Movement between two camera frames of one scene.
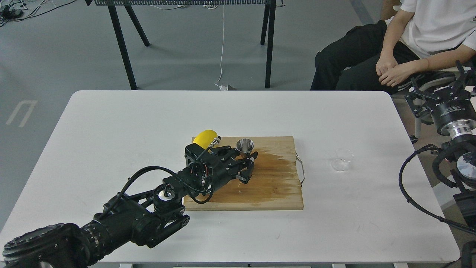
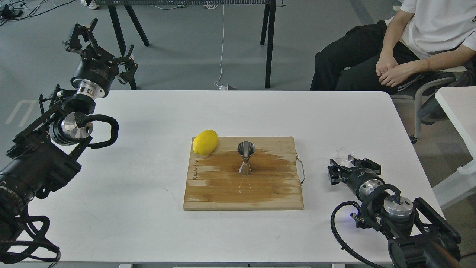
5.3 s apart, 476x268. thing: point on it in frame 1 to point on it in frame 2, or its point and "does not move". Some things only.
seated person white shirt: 415,35 does not move
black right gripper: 449,108 to 362,181
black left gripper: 222,163 to 97,70
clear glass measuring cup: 343,157 does not move
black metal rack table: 268,17 does not move
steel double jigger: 244,146 does not move
